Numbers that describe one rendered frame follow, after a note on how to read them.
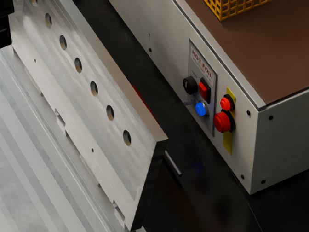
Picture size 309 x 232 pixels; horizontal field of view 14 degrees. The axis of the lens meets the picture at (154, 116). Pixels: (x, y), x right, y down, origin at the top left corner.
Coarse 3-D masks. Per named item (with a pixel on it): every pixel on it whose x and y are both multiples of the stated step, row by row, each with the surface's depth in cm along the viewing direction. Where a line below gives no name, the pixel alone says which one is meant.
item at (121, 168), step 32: (32, 0) 179; (64, 0) 168; (32, 32) 181; (64, 32) 172; (32, 64) 181; (64, 64) 174; (96, 64) 165; (64, 96) 173; (96, 96) 167; (128, 96) 157; (96, 128) 169; (128, 128) 161; (160, 128) 154; (96, 160) 169; (128, 160) 163; (160, 160) 156; (128, 192) 162; (128, 224) 164
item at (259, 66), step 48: (144, 0) 181; (192, 0) 170; (240, 0) 170; (288, 0) 170; (144, 48) 189; (240, 48) 165; (288, 48) 165; (240, 96) 161; (288, 96) 159; (240, 144) 168; (288, 144) 167
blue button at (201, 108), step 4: (200, 100) 174; (196, 104) 174; (200, 104) 174; (204, 104) 173; (196, 108) 174; (200, 108) 173; (204, 108) 173; (200, 112) 174; (204, 112) 174; (208, 112) 174
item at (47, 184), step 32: (0, 64) 186; (0, 96) 182; (32, 96) 182; (0, 128) 178; (32, 128) 178; (64, 128) 176; (0, 160) 175; (32, 160) 175; (64, 160) 174; (0, 192) 171; (32, 192) 171; (64, 192) 171; (96, 192) 171; (0, 224) 168; (32, 224) 168; (64, 224) 168; (96, 224) 168
